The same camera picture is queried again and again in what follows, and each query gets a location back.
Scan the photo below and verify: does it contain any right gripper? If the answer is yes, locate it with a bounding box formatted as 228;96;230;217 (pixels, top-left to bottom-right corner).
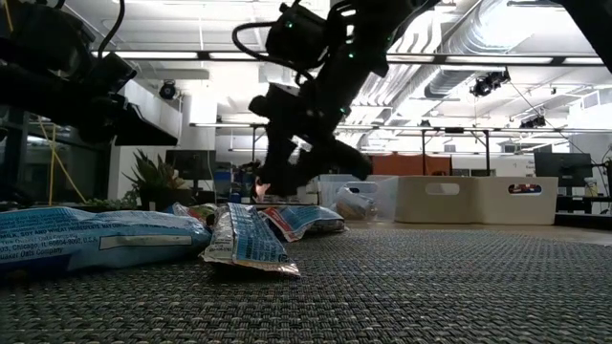
247;66;379;198

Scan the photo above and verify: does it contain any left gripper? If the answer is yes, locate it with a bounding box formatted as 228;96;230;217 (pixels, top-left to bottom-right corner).
71;51;181;147

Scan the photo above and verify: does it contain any red Chewy granola bar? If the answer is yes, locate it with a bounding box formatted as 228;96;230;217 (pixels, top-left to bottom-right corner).
256;204;346;243

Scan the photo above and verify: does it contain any blue Quaker granola bar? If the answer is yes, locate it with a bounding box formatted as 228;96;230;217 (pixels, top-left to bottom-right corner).
0;204;213;274
199;202;302;278
337;185;367;201

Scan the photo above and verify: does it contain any brown green Chewy bar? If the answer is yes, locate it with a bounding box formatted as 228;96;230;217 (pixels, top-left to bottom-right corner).
333;196;378;222

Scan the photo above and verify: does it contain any purple green Chewy bar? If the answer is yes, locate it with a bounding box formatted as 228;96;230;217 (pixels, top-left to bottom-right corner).
164;201;219;226

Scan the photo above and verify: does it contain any potted succulent plant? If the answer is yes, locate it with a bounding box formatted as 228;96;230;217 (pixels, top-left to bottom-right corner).
81;148;195;213

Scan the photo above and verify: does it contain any black monitor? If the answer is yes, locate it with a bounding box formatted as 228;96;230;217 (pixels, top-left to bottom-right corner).
534;152;594;188
164;148;218;183

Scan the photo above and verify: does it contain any dark glass cabinet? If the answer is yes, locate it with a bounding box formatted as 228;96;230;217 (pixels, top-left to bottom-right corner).
0;107;112;209

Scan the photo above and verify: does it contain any black overhead light beam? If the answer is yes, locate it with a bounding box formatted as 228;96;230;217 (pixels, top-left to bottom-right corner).
90;49;612;68

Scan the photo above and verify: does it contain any clear plastic bin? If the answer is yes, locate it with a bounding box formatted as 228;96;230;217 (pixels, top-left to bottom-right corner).
318;173;400;224

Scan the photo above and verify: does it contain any orange partition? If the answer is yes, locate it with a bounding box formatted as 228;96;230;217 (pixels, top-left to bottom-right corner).
370;153;453;177

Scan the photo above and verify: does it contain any grey plastic bin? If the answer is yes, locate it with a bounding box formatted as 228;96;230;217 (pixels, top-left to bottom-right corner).
395;175;475;226

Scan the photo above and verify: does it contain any grey woven placemat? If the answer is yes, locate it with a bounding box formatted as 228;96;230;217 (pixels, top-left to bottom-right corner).
0;224;612;344

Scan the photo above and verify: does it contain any white plastic bin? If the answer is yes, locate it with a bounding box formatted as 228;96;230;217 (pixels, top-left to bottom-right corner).
471;176;559;226

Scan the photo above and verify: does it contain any round black ceiling camera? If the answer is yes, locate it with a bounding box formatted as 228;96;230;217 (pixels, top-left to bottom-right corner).
158;79;178;101

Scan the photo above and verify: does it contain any yellow cable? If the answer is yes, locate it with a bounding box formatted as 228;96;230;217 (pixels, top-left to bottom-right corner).
36;117;88;206

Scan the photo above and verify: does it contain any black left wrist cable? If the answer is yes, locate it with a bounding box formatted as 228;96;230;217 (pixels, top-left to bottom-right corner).
97;0;126;61

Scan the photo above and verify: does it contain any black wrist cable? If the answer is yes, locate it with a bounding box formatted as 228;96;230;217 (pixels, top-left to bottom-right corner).
231;19;319;82
97;0;126;61

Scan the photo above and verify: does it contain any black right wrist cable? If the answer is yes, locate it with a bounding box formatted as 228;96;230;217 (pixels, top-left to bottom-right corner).
231;19;319;82

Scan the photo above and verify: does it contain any black background station frame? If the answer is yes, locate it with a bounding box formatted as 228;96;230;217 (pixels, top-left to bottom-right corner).
189;122;612;179

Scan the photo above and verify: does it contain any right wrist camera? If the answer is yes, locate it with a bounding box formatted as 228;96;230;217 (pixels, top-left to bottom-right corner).
264;2;331;71

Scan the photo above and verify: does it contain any black ceiling camera cluster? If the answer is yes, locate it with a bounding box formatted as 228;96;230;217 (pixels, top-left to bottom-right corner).
519;115;548;130
470;68;513;98

